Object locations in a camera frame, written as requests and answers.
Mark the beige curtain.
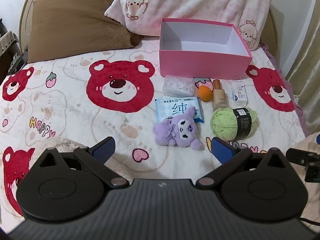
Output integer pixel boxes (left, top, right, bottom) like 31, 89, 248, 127
287, 12, 319, 133

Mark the pink cartoon pillow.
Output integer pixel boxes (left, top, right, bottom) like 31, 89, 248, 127
104, 0, 272, 50

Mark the brown pillow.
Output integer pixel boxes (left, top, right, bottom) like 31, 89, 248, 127
28, 0, 140, 63

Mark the blue wet wipes pack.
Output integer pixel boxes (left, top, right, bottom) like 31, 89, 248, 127
155, 96, 204, 123

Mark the bedside table with clutter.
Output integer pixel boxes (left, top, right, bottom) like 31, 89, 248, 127
0, 19, 27, 83

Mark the purple plush toy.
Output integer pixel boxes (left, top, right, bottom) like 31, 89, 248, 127
152, 106, 204, 151

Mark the orange makeup sponge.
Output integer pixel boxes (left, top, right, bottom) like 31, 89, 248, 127
197, 86, 213, 102

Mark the pink cardboard box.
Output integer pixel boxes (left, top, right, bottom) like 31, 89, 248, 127
159, 18, 252, 80

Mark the green yarn ball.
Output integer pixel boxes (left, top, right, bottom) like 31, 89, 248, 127
210, 107, 258, 141

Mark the small white tissue pack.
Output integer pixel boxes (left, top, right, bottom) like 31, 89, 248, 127
232, 81, 248, 107

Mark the bear print bed blanket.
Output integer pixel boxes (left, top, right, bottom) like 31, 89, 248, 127
1, 37, 305, 232

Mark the foundation bottle gold cap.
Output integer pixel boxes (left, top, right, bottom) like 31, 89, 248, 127
213, 79, 228, 110

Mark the clear plastic box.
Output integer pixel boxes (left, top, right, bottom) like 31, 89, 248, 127
162, 75, 195, 98

